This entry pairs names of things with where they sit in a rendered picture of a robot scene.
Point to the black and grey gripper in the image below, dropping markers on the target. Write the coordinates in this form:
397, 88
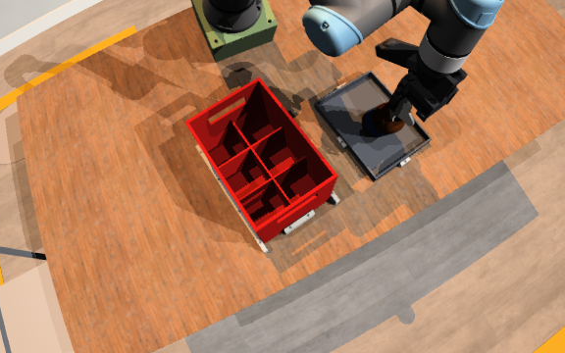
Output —
428, 90

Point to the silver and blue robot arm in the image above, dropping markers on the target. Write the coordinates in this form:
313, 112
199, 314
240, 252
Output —
335, 26

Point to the red divided crate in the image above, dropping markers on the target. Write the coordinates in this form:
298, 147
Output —
277, 173

